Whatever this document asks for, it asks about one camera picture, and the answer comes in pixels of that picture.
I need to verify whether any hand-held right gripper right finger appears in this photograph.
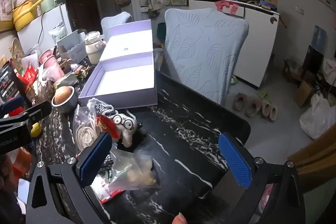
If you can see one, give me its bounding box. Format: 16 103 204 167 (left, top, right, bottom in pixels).
218 132 307 224

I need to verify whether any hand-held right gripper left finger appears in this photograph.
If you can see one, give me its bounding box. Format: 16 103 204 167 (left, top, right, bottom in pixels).
25 132 113 224

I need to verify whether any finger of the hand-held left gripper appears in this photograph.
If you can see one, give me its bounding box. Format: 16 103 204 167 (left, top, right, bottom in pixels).
0 96 27 117
0 101 53 130

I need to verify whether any clear snack bag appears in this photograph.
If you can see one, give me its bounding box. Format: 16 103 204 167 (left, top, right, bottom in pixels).
105 148 161 191

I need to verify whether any white plush toy with glasses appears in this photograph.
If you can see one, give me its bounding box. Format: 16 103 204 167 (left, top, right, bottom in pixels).
112 111 143 148

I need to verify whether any lavender gift box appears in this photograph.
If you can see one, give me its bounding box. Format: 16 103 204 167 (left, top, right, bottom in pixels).
78 20 158 110

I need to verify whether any person's right hand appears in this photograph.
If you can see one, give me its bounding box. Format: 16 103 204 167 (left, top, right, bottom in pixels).
172 212 187 224

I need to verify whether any yellow lemon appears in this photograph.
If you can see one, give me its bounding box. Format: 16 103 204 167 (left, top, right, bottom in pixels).
31 122 42 138

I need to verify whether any black printed packet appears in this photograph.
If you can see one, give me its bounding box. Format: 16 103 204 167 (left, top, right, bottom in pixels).
0 61 27 104

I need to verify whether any grey-green snack packet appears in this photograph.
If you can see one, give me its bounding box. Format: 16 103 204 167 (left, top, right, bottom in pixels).
54 74 79 89

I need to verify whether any pink cup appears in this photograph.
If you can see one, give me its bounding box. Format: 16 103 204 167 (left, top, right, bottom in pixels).
38 49 65 81

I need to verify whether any brown mug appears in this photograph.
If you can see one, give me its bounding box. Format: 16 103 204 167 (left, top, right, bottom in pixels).
59 58 75 73

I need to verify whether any woven tray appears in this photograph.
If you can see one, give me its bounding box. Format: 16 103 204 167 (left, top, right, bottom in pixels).
10 38 25 69

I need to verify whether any gold and red snack packet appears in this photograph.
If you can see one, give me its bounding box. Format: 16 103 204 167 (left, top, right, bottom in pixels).
73 65 93 79

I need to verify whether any beige slipper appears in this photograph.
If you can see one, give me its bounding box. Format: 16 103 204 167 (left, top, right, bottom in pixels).
268 105 278 123
260 99 271 119
245 97 261 117
233 93 247 111

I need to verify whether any white cardboard box with bottles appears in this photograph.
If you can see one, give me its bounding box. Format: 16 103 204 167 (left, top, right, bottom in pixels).
56 30 88 63

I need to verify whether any green pouch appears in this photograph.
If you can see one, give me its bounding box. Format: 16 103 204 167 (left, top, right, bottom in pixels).
50 23 66 45

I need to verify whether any white ceramic teapot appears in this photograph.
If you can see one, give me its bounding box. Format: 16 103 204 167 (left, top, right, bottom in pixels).
84 31 107 62

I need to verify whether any white fridge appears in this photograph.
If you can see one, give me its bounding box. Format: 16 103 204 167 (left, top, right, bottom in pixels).
17 3 72 56

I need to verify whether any yellow pot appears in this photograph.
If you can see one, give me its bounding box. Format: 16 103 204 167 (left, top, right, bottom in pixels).
12 0 44 31

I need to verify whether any white plastic bag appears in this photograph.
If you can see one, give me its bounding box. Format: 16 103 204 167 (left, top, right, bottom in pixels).
299 94 336 140

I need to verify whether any cardboard box on floor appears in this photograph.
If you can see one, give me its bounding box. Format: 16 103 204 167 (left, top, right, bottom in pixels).
294 80 315 108

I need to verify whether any framed picture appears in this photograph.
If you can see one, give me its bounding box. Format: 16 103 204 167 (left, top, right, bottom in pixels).
0 0 13 22

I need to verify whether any dark door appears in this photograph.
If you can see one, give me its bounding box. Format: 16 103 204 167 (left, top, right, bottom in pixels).
64 0 103 34

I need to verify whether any chair with leaf-pattern cover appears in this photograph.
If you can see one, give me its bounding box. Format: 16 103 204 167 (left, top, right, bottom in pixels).
101 11 133 42
163 7 249 106

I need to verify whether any white cabinet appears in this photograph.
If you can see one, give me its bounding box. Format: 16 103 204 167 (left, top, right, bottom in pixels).
188 0 279 89

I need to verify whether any green bag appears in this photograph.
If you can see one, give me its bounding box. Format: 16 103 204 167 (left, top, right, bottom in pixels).
157 22 167 38

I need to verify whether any blue water jug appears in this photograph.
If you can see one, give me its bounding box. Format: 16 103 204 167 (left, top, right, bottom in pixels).
311 25 327 54

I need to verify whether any pink cloth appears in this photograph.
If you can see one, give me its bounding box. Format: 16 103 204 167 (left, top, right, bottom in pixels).
215 1 239 14

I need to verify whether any clear bag with cream cord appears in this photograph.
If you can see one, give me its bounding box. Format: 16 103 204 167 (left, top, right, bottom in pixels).
73 106 105 157

